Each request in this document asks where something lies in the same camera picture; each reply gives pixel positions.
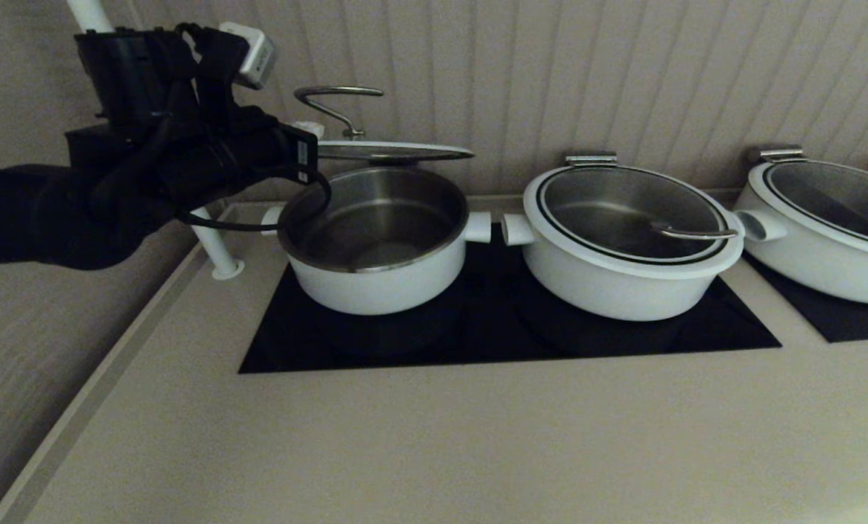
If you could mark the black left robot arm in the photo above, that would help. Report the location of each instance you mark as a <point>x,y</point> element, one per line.
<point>77,211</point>

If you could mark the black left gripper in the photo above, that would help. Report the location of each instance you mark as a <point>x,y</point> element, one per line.
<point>259,153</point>

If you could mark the white round pot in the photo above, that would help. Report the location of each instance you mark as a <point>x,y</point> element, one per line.
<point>383,291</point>
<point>819,271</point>
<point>601,295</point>

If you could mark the white support pole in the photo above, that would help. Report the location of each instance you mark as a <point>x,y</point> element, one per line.
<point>215,247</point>

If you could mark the small black glass cooktop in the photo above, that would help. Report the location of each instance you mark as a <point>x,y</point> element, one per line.
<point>841,325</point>

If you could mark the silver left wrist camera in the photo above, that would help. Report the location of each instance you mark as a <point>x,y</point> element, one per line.
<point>252,52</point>

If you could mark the wide black glass cooktop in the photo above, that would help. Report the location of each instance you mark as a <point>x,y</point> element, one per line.
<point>477,342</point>

